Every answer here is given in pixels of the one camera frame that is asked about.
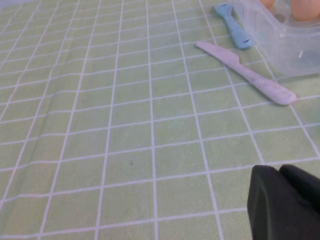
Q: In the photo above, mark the peach plastic egg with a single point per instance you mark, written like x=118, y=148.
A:
x=303, y=10
x=267, y=2

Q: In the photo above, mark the clear plastic egg box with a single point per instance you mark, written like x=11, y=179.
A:
x=287, y=50

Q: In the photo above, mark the green checked tablecloth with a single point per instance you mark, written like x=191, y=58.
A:
x=100, y=125

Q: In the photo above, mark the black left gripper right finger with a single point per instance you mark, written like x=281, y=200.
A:
x=302, y=185

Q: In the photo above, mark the pale pink plastic knife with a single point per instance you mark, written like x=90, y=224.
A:
x=250, y=75

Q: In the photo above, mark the light blue plastic utensil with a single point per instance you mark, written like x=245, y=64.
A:
x=237, y=32

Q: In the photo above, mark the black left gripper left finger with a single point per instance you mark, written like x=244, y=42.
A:
x=270, y=212

